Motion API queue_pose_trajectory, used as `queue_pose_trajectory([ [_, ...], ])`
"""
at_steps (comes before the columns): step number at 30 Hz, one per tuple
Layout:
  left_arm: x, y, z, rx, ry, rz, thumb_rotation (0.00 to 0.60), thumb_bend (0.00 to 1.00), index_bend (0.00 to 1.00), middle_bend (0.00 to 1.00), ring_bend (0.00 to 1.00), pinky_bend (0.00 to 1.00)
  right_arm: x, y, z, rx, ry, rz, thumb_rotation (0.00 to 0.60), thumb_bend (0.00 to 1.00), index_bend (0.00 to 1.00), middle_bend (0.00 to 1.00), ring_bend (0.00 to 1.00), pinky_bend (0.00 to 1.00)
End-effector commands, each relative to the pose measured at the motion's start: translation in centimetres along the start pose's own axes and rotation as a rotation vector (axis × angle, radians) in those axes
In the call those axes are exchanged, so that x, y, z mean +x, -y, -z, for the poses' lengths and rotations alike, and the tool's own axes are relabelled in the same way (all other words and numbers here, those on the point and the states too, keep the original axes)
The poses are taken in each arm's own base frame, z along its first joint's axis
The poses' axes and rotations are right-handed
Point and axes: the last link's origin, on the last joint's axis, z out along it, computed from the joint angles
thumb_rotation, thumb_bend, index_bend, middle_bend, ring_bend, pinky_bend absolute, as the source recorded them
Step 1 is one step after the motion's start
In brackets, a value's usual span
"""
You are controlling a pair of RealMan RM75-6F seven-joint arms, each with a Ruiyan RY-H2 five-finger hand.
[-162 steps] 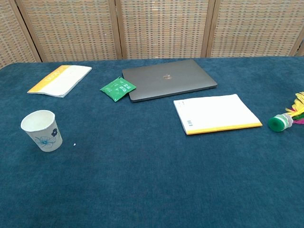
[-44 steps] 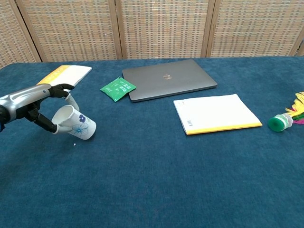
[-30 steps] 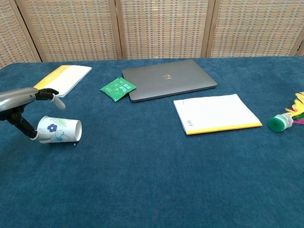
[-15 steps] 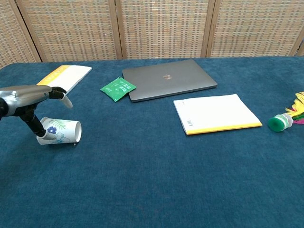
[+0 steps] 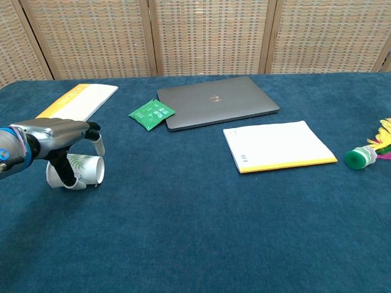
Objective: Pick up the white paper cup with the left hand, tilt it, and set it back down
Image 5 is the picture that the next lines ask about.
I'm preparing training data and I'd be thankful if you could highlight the grey closed laptop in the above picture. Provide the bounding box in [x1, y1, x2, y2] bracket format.
[156, 75, 280, 132]

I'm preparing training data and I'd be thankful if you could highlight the green base feather shuttlecock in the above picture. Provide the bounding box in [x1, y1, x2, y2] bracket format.
[345, 117, 391, 170]

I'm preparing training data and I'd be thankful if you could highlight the blue table cloth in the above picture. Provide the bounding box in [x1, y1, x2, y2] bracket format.
[0, 71, 391, 293]

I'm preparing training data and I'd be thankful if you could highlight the white floral paper cup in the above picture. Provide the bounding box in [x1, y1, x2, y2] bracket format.
[46, 154, 106, 189]

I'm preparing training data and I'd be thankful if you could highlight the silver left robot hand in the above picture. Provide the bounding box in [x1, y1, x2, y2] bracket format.
[9, 117, 106, 190]

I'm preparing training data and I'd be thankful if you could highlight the yellow and white booklet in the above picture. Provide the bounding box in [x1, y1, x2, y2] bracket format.
[35, 83, 119, 121]

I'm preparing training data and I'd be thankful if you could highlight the woven folding screen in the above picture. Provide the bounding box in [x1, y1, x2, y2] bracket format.
[0, 0, 391, 90]

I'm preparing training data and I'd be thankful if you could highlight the white notebook with yellow spine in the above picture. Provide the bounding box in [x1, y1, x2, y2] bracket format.
[222, 120, 338, 175]

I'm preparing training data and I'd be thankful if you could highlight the green foil packet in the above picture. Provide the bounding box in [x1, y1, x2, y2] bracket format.
[128, 98, 176, 132]

